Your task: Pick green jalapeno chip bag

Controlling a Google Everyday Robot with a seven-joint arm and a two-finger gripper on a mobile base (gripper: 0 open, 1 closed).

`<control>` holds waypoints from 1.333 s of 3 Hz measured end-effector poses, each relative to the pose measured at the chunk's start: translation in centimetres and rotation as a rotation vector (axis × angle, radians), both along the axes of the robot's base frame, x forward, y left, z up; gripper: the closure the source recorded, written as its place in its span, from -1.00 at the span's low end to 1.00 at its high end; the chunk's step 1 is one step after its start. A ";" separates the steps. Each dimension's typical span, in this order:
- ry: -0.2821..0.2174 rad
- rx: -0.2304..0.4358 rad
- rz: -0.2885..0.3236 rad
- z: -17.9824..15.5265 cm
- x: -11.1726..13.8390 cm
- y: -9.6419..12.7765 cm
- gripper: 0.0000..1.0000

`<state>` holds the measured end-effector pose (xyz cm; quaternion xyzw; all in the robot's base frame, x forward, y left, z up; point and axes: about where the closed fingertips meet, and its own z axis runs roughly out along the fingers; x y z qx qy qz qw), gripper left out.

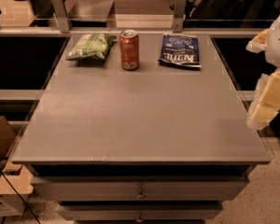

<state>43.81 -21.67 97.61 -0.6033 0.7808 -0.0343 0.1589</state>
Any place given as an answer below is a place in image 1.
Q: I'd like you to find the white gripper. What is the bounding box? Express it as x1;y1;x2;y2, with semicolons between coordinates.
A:
245;15;280;130

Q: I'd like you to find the green jalapeno chip bag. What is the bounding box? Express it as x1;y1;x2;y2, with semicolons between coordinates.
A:
65;33;117;61

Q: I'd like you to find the blue Kettle chip bag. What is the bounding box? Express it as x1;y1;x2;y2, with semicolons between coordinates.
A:
159;34;201;68

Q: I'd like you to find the grey drawer cabinet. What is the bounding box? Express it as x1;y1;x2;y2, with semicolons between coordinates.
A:
12;33;270;224

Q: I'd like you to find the orange soda can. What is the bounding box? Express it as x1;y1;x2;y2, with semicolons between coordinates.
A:
119;30;139;71

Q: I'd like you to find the upper drawer knob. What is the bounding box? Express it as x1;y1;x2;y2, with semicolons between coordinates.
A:
135;189;146;200

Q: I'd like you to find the drawer knob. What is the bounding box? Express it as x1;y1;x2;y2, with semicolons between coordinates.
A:
135;189;146;200
135;214;144;223

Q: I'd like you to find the lower drawer knob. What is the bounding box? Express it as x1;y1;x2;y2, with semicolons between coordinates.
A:
135;214;144;223

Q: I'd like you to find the cardboard box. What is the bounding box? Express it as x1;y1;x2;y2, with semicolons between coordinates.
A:
0;116;34;195

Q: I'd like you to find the right metal bracket post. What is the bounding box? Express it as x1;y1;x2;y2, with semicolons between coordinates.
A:
173;0;186;33

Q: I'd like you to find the metal bracket post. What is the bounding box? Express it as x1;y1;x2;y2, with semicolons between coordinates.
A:
51;0;70;33
173;0;186;33

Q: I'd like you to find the left metal bracket post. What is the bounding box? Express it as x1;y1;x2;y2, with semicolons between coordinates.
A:
51;0;70;33

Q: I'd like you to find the black cable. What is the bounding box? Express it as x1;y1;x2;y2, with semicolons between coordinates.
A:
0;156;41;224

